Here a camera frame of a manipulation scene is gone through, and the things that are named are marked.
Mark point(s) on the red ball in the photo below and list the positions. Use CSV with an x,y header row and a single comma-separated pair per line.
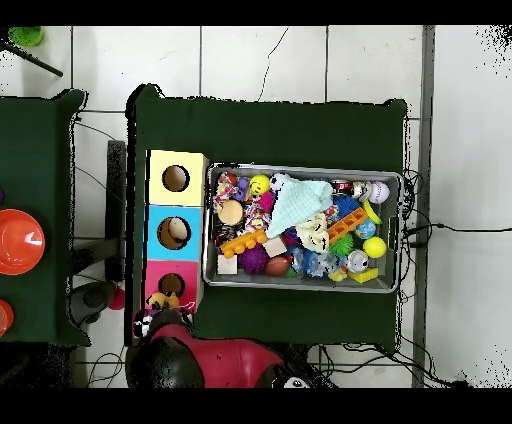
x,y
117,300

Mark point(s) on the plain yellow ball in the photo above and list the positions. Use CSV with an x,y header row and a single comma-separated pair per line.
x,y
374,247

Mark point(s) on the purple spiky ball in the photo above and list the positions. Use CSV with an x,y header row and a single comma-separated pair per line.
x,y
252,260

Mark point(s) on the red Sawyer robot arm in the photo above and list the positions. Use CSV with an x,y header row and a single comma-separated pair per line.
x,y
232,360

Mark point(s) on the cream cloth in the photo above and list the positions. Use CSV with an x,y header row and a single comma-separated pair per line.
x,y
314,236

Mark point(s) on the grey rounded object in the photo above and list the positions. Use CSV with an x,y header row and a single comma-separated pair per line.
x,y
94,298

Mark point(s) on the brown toy football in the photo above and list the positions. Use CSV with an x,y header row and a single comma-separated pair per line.
x,y
276,266

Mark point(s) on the green cup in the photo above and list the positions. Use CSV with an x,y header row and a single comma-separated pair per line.
x,y
26,36

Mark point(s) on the mint green knitted cloth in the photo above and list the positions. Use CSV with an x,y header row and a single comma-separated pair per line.
x,y
296,204

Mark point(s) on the small orange bowl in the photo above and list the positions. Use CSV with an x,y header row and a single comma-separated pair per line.
x,y
4,318

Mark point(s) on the yellow plush duck toy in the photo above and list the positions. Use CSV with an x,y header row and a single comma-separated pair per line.
x,y
158,300

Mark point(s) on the wooden box with three holes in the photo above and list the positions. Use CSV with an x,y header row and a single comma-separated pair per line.
x,y
188,196

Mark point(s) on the orange studded toy brick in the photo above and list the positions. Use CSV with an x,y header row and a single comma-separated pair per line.
x,y
242,244

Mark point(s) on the black rod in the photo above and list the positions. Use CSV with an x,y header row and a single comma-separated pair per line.
x,y
40,64

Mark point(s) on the black and white soccer ball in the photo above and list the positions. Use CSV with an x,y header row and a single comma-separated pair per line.
x,y
276,182

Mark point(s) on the yellow smiley ball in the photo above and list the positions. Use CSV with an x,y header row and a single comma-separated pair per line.
x,y
260,184

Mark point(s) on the large orange bowl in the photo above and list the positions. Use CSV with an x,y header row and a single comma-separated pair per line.
x,y
18,244

